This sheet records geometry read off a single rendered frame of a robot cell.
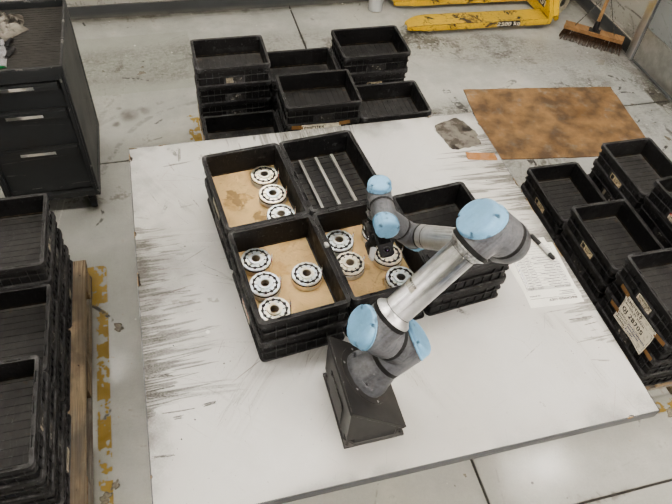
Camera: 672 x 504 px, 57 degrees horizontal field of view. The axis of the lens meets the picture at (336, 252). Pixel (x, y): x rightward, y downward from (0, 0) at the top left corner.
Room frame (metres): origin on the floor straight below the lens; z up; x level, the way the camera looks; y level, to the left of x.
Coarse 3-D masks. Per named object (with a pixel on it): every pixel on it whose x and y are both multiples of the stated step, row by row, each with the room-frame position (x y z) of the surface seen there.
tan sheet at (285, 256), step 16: (304, 240) 1.48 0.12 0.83; (240, 256) 1.38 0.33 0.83; (272, 256) 1.39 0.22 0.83; (288, 256) 1.40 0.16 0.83; (304, 256) 1.41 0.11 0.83; (272, 272) 1.32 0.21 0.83; (288, 272) 1.33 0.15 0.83; (288, 288) 1.26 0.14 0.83; (320, 288) 1.27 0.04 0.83; (304, 304) 1.20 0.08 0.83; (320, 304) 1.21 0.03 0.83
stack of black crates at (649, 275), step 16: (640, 256) 1.80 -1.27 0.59; (656, 256) 1.83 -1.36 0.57; (624, 272) 1.77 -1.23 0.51; (640, 272) 1.71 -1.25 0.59; (656, 272) 1.81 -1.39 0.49; (608, 288) 1.79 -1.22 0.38; (640, 288) 1.67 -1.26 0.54; (656, 288) 1.72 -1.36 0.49; (608, 304) 1.75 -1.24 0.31; (640, 304) 1.62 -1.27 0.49; (656, 304) 1.57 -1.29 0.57; (608, 320) 1.70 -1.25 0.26; (656, 320) 1.54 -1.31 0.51; (624, 336) 1.60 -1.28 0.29; (624, 352) 1.55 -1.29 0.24; (656, 352) 1.46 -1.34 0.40; (640, 368) 1.46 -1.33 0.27; (656, 368) 1.44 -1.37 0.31
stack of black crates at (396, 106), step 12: (372, 84) 3.00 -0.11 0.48; (384, 84) 3.01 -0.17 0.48; (396, 84) 3.04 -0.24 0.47; (408, 84) 3.06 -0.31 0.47; (372, 96) 2.99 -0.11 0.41; (384, 96) 3.02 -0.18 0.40; (396, 96) 3.04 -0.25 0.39; (408, 96) 3.07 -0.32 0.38; (420, 96) 2.95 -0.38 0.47; (360, 108) 2.91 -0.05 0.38; (372, 108) 2.92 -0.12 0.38; (384, 108) 2.93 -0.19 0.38; (396, 108) 2.94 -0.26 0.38; (408, 108) 2.96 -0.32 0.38; (420, 108) 2.92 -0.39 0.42; (360, 120) 2.69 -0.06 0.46; (372, 120) 2.70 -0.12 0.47; (384, 120) 2.73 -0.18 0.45
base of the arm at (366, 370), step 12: (348, 360) 0.96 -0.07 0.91; (360, 360) 0.95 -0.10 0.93; (372, 360) 0.95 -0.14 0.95; (360, 372) 0.92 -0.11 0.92; (372, 372) 0.92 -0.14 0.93; (384, 372) 0.92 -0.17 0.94; (360, 384) 0.89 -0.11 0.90; (372, 384) 0.90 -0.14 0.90; (384, 384) 0.90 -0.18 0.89; (372, 396) 0.88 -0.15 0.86
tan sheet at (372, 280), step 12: (348, 228) 1.56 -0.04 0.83; (360, 228) 1.57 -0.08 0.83; (360, 240) 1.51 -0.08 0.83; (360, 252) 1.45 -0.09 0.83; (372, 264) 1.40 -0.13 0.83; (372, 276) 1.35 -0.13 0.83; (384, 276) 1.35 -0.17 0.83; (360, 288) 1.29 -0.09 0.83; (372, 288) 1.30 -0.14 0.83; (384, 288) 1.30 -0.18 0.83
